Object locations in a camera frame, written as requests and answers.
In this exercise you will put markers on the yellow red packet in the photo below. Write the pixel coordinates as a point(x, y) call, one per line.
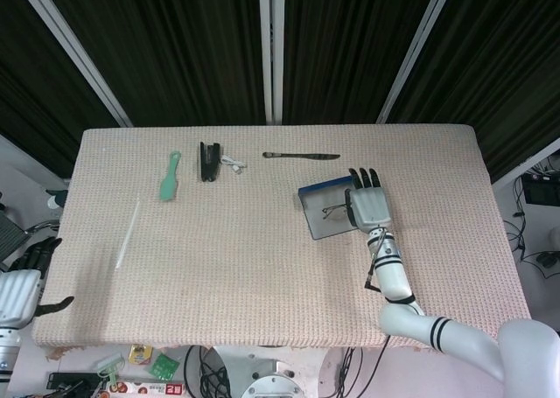
point(140, 355)

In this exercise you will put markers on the blue-edged grey tray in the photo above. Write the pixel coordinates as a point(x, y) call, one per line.
point(319, 227)

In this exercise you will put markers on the small white clip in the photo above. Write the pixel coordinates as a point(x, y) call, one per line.
point(237, 168)

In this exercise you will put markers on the green plastic brush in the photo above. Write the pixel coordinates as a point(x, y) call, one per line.
point(167, 190)

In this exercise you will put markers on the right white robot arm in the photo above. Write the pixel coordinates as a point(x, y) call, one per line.
point(391, 275)

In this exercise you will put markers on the white frame post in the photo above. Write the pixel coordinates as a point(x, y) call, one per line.
point(420, 52)
point(271, 48)
point(74, 52)

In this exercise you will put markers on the black plastic holder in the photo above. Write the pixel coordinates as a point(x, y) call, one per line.
point(209, 166)

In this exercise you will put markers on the metal-framed eyeglasses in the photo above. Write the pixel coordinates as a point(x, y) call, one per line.
point(336, 216)

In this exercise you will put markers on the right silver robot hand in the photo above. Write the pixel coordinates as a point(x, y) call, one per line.
point(369, 205)

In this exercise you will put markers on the dark pleated curtain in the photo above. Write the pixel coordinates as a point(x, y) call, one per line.
point(184, 43)

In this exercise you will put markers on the white frame bar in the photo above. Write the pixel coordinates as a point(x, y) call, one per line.
point(525, 166)

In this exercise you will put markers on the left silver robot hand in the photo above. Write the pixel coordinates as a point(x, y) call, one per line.
point(17, 288)

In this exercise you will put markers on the black knife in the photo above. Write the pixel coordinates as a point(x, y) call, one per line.
point(302, 155)

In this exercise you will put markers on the beige waffle tablecloth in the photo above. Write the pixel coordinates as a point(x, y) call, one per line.
point(240, 262)

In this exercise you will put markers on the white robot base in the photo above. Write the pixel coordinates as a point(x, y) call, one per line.
point(271, 372)

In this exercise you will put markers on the clear plastic tube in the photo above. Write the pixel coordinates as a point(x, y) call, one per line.
point(128, 236)

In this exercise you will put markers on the red white box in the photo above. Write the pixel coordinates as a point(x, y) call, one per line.
point(149, 388)

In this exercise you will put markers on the green packet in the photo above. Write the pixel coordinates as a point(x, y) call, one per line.
point(164, 365)

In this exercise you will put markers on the pale green clip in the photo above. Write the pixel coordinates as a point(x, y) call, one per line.
point(109, 365)

